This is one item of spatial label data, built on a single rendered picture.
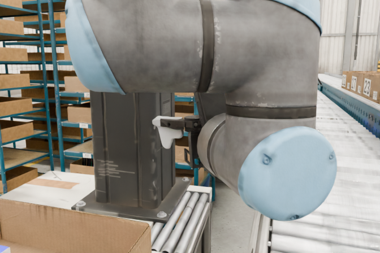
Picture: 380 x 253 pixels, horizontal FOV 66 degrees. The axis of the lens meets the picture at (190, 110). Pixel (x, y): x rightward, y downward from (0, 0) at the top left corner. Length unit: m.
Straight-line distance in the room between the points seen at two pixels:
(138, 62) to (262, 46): 0.11
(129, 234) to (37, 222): 0.21
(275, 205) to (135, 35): 0.19
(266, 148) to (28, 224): 0.56
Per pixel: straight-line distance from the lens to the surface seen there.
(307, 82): 0.28
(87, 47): 0.25
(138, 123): 0.73
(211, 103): 0.45
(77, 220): 0.63
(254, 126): 0.27
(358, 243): 0.79
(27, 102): 2.69
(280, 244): 0.72
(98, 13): 0.26
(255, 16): 0.27
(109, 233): 0.60
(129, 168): 0.77
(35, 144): 3.83
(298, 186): 0.28
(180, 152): 1.75
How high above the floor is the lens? 1.13
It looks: 9 degrees down
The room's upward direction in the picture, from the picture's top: straight up
